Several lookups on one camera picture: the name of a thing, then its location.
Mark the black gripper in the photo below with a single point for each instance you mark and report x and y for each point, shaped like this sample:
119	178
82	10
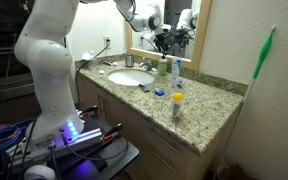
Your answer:
160	37

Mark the green pump soap bottle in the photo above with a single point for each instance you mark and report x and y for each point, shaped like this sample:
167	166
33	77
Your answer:
162	66

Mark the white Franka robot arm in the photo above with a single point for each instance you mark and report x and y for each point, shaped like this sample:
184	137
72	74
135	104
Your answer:
47	66

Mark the white bottle yellow cap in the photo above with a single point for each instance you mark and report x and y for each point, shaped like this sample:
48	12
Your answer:
176	106

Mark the clear plastic water bottle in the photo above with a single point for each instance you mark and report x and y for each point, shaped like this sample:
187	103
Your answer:
93	62

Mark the white electric toothbrush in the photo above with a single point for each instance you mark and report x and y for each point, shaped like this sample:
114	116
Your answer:
176	68

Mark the chrome faucet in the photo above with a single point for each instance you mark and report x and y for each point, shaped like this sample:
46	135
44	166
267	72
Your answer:
146	64

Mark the wooden framed mirror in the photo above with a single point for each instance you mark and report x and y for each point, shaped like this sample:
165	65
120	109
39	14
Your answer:
200	40

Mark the steel cup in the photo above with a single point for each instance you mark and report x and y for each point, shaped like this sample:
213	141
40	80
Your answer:
129	60

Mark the white oval sink basin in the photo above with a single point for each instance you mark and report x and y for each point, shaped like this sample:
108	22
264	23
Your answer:
130	77

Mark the blue floss box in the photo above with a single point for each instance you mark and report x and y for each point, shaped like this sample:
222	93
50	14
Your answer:
159	92

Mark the blue razor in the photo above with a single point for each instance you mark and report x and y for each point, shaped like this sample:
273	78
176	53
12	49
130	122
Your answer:
143	88

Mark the wooden vanity cabinet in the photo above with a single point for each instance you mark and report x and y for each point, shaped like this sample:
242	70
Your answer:
127	123

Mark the black orange clamp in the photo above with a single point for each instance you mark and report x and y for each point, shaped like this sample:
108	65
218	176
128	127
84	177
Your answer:
90	110
112	131

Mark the black robot cart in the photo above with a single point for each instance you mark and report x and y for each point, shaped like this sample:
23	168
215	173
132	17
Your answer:
117	153

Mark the white round knob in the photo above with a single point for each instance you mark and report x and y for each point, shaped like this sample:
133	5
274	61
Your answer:
39	173

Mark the white wall outlet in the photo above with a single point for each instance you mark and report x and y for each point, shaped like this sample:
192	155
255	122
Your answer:
106	42

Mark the aluminium mounting rail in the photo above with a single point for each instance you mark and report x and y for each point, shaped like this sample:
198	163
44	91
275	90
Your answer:
84	140

